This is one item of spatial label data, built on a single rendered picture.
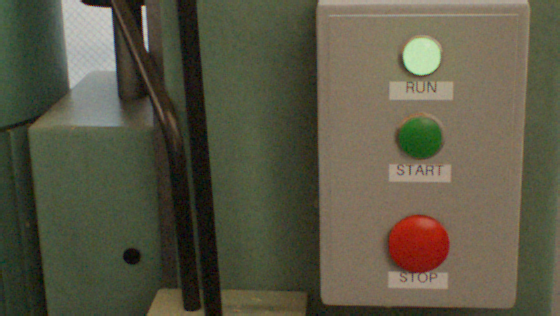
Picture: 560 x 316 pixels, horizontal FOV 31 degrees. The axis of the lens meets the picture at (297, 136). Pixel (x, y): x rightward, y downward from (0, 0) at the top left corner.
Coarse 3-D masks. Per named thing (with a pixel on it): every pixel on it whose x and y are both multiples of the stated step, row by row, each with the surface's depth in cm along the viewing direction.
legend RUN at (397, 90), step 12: (396, 84) 49; (408, 84) 49; (420, 84) 49; (432, 84) 49; (444, 84) 49; (396, 96) 49; (408, 96) 49; (420, 96) 49; (432, 96) 49; (444, 96) 49
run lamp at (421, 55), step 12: (420, 36) 48; (408, 48) 48; (420, 48) 48; (432, 48) 47; (408, 60) 48; (420, 60) 48; (432, 60) 48; (408, 72) 48; (420, 72) 48; (432, 72) 48
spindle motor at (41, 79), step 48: (0, 0) 62; (48, 0) 66; (0, 48) 62; (48, 48) 66; (0, 96) 63; (48, 96) 66; (0, 144) 64; (0, 192) 65; (0, 240) 65; (0, 288) 66
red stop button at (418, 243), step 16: (400, 224) 50; (416, 224) 50; (432, 224) 50; (400, 240) 50; (416, 240) 50; (432, 240) 50; (448, 240) 50; (400, 256) 50; (416, 256) 50; (432, 256) 50
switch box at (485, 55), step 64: (320, 0) 49; (384, 0) 48; (448, 0) 48; (512, 0) 48; (320, 64) 49; (384, 64) 49; (448, 64) 48; (512, 64) 48; (320, 128) 50; (384, 128) 50; (448, 128) 49; (512, 128) 49; (320, 192) 51; (384, 192) 51; (448, 192) 50; (512, 192) 50; (320, 256) 52; (384, 256) 52; (448, 256) 51; (512, 256) 51
